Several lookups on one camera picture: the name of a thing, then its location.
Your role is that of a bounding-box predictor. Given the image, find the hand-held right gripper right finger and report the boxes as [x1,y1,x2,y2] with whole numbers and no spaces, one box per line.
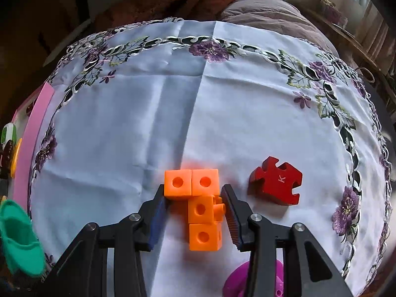
[221,184,355,297]

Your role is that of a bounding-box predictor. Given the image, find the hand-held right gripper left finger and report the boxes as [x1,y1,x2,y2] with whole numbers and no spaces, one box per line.
[37,184,168,297]

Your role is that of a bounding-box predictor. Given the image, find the orange linking cube blocks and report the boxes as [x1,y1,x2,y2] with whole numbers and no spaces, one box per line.
[164,169,226,252]

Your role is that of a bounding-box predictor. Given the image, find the green toy shoe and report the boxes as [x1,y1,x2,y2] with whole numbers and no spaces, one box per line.
[0,199,47,278]

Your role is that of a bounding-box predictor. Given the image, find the pink cardboard box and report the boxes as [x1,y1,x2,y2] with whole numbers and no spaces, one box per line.
[12,82,55,211]

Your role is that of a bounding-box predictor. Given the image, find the white and green plastic device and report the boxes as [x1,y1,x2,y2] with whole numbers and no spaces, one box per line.
[0,123,17,145]

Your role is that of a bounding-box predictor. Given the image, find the red puzzle piece block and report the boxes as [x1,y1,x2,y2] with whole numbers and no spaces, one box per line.
[247,156,303,206]

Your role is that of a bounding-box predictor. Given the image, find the magenta plastic toy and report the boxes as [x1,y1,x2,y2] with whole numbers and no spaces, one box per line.
[223,258,284,297]

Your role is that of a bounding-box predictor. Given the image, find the embroidered floral tablecloth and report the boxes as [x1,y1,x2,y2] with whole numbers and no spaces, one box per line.
[28,17,393,297]

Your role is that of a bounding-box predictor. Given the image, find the pale purple duvet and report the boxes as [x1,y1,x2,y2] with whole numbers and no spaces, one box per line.
[221,0,340,57]

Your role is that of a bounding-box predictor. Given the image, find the brown quilted jacket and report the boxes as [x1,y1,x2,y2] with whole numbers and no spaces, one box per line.
[94,0,242,33]

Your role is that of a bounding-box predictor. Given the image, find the wooden side shelf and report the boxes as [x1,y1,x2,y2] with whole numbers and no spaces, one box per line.
[305,6,396,102]

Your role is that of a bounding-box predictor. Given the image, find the purple packet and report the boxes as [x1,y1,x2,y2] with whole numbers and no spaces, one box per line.
[320,0,347,28]

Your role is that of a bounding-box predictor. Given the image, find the yellow plastic ring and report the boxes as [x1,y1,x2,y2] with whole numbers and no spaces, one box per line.
[10,138,23,180]

